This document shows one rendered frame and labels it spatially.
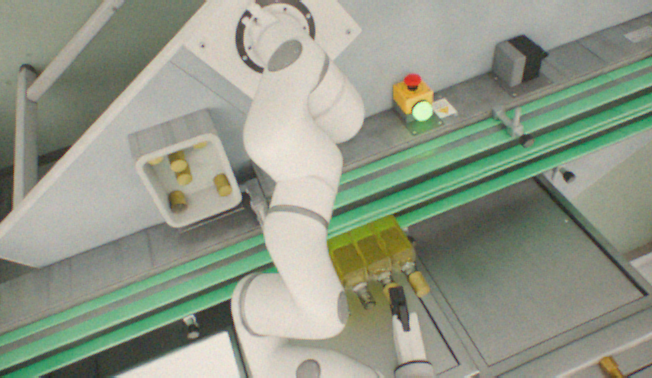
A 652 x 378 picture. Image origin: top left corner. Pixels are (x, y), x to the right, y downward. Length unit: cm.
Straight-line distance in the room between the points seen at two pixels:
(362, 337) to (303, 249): 64
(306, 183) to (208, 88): 49
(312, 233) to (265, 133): 14
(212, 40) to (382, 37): 39
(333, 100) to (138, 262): 71
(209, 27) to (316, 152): 39
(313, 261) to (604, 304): 90
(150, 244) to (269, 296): 65
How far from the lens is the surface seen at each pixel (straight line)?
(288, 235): 66
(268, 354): 79
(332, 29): 107
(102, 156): 119
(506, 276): 140
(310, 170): 69
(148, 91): 111
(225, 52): 102
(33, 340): 134
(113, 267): 132
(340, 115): 77
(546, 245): 147
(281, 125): 66
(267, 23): 97
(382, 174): 120
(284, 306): 69
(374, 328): 128
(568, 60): 150
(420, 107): 124
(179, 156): 115
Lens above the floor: 167
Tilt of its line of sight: 41 degrees down
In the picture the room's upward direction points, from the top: 152 degrees clockwise
